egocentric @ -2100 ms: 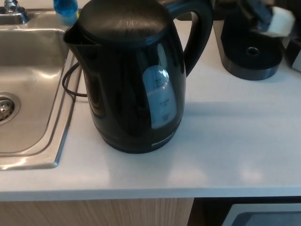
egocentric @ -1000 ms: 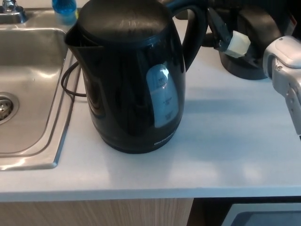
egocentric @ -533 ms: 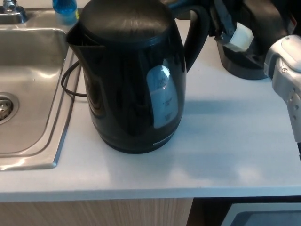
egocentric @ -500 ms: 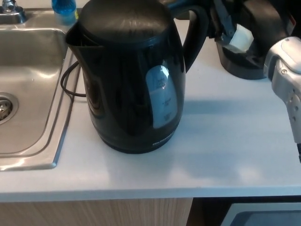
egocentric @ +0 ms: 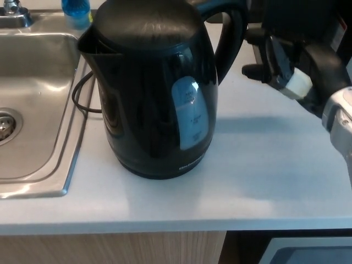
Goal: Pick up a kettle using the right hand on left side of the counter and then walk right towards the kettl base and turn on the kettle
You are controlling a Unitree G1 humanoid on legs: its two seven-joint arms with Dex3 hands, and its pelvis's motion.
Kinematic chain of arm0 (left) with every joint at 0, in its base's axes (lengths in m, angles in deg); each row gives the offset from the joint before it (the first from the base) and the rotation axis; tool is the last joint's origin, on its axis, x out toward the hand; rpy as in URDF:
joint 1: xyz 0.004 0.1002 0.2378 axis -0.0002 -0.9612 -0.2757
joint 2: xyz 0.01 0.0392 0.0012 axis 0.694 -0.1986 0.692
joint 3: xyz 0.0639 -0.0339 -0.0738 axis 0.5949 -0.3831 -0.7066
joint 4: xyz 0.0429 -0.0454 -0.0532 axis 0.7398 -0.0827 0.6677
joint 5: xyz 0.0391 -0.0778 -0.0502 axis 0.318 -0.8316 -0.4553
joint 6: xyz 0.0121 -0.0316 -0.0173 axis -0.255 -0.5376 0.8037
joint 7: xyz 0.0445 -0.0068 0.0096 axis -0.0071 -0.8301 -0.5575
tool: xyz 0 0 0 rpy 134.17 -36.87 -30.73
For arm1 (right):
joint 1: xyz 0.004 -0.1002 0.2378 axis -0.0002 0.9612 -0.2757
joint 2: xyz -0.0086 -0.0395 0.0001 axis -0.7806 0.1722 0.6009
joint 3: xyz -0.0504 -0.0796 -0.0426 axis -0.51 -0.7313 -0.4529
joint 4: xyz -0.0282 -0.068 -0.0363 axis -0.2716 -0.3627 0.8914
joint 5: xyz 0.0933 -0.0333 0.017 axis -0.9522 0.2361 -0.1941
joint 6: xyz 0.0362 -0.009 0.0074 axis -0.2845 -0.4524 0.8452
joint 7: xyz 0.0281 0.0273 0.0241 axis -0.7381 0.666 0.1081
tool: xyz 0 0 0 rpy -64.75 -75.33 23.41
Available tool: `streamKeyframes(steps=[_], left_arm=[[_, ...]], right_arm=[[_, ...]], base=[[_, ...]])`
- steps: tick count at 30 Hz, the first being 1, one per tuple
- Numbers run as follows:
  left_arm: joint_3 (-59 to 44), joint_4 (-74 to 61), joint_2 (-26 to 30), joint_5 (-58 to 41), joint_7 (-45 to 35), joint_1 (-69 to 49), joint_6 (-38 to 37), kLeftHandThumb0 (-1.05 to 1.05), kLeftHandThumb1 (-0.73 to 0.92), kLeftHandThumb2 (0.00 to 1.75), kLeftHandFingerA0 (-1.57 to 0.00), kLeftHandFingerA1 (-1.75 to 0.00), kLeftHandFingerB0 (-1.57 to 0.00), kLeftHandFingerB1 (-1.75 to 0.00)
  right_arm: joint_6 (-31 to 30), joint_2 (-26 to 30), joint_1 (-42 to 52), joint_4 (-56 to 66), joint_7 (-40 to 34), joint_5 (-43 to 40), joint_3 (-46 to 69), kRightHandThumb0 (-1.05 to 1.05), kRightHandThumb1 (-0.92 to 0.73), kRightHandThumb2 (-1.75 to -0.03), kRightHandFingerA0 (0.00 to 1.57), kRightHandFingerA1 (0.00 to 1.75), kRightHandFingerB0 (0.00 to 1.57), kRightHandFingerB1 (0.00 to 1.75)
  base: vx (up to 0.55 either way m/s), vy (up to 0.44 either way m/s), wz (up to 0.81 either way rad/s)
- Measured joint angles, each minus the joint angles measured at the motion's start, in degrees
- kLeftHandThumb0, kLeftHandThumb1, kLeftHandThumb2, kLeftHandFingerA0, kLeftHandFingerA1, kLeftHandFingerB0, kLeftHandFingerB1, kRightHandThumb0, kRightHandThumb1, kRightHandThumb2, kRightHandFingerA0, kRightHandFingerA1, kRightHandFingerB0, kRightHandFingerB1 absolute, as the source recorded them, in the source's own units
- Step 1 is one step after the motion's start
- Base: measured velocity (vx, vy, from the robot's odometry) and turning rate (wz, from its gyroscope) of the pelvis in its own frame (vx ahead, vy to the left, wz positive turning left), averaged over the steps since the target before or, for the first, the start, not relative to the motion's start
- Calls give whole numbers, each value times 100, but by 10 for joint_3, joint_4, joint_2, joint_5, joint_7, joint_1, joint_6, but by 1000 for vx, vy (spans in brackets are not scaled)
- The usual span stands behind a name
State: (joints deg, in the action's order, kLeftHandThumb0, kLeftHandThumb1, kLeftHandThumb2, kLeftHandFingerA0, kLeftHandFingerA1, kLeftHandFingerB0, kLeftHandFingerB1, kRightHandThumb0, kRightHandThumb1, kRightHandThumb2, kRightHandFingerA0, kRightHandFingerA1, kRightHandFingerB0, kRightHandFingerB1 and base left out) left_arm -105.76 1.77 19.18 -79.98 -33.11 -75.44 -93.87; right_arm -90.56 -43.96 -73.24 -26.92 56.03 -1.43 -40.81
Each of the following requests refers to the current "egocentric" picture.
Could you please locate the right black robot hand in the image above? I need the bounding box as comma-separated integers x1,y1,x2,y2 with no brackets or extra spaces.
241,26,352,115

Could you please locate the black electric kettle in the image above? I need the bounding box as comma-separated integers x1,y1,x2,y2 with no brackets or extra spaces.
76,0,250,178

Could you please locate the black appliance with red label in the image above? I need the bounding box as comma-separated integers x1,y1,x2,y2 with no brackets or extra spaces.
329,13,352,58

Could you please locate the black and steel appliance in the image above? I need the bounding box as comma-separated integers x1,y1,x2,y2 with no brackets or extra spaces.
251,0,339,67

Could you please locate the blue dish soap bottle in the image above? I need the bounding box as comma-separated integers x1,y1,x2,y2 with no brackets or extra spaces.
60,0,93,30

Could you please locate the wooden cabinet door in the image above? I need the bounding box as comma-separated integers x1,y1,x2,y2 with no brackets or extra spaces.
0,230,228,264

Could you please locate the stainless steel sink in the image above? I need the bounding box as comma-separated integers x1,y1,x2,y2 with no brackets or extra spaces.
0,10,94,199

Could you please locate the chrome faucet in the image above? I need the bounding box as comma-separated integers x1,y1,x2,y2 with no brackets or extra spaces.
0,0,33,28

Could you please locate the metal sink drain strainer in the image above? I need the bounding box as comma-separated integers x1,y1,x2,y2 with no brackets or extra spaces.
0,107,24,146

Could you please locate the black power cord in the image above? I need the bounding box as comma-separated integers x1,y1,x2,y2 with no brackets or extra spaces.
71,73,102,113

